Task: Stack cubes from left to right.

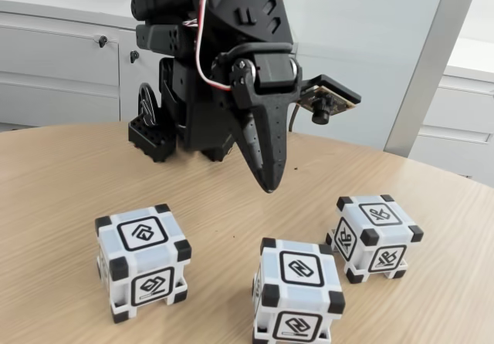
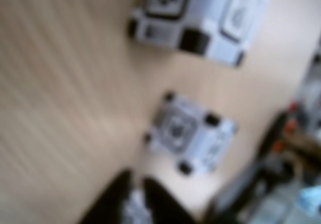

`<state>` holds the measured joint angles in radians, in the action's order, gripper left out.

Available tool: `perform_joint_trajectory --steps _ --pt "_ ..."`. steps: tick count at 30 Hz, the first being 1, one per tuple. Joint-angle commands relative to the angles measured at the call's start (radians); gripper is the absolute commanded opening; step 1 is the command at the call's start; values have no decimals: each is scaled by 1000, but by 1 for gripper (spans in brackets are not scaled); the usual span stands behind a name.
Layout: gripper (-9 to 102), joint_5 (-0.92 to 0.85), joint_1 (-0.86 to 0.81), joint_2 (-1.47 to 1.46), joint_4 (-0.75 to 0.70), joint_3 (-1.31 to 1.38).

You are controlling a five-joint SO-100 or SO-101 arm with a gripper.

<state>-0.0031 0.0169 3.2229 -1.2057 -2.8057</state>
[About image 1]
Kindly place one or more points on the white cube crossed symbol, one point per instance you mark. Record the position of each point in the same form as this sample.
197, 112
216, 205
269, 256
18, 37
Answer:
357, 220

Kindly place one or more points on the white cube zigzag symbol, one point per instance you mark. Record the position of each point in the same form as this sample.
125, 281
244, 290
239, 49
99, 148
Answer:
297, 301

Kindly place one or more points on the black table clamp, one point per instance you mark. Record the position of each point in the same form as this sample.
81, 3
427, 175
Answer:
150, 139

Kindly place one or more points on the black cabinet key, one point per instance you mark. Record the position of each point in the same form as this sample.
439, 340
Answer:
134, 55
101, 41

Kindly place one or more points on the grey metal pillar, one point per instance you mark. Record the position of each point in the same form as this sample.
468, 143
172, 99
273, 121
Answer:
428, 58

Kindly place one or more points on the white cube folder symbol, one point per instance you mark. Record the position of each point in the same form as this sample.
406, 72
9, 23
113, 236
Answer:
150, 259

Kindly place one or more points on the white drawer cabinet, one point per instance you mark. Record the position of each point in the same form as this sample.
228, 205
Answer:
455, 108

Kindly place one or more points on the white low cabinet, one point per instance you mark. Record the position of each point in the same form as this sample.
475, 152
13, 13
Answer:
58, 70

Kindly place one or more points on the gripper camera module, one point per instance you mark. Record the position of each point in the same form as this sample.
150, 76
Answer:
332, 97

